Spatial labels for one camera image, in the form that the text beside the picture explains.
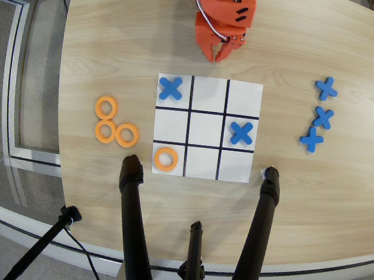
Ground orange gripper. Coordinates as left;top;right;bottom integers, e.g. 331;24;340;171
190;10;250;67

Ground orange foam ring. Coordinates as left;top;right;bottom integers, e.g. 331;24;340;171
93;118;120;146
93;94;121;122
113;121;141;150
151;145;180;174

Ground blue foam cross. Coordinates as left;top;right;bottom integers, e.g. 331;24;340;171
227;119;257;147
157;74;185;102
297;125;326;155
312;106;335;131
312;75;341;103

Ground white tic-tac-toe paper board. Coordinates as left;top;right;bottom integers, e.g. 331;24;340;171
146;71;265;186

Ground white framed glass panel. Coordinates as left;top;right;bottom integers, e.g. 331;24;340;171
0;0;84;169

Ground thin black tripod leg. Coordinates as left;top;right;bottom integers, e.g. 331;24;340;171
176;218;213;280

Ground black slim stand pole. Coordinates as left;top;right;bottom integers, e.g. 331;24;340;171
1;198;84;280

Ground white red servo cable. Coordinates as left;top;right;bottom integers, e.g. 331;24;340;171
189;0;247;45

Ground black stand cable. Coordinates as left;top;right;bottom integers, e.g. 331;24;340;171
56;226;108;280

